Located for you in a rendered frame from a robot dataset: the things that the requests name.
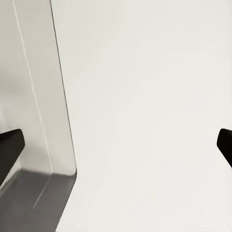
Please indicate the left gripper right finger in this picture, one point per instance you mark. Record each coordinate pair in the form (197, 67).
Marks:
(224, 143)

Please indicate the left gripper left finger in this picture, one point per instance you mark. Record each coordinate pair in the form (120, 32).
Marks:
(12, 144)

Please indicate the toy box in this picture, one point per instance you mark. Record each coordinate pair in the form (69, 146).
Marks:
(35, 192)

